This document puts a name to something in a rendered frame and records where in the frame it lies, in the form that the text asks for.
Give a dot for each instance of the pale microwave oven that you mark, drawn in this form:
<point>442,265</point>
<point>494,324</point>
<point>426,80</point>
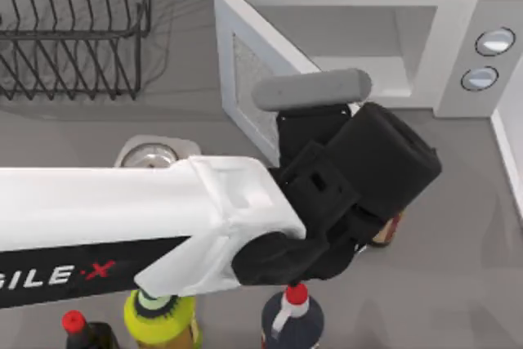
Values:
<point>453,38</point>

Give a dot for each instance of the dark bottle with red-white cap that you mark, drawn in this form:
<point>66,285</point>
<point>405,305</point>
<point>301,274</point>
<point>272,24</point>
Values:
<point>292,316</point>

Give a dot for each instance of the brown bottle with tan label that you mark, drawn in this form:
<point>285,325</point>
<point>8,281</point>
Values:
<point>388,230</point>

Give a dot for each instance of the white microwave door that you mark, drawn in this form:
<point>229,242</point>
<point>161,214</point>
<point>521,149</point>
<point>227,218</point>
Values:
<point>241,79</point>

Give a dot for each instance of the dark bottle with red cap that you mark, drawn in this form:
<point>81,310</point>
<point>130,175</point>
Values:
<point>83,330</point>

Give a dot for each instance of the yellow-green bottle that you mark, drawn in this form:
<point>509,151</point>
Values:
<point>161,324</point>

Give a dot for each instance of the grey microwave knob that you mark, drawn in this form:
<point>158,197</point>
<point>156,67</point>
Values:
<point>494,41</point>
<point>479,78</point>

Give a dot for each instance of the white base with metal disc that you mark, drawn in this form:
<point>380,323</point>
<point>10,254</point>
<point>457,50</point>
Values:
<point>147,155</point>

